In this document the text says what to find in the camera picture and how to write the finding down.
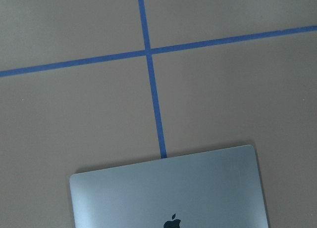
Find grey closed laptop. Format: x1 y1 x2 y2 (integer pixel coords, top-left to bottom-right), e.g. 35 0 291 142
69 145 269 228

